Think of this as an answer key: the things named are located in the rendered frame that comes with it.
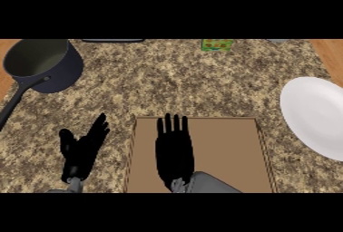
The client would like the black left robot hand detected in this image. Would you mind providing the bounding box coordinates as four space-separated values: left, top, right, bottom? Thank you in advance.
58 112 111 184

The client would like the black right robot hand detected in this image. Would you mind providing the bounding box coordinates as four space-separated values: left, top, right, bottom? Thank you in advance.
154 112 196 192

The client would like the brown cardboard tray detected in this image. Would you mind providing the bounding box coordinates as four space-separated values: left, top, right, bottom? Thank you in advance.
122 114 280 194

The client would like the white round plate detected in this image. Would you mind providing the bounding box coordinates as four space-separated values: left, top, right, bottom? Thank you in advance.
278 76 343 162

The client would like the dark blue saucepan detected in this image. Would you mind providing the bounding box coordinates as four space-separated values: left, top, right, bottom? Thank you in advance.
0 39 85 132

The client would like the green printed box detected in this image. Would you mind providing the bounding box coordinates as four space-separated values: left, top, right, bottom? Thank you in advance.
200 39 234 52

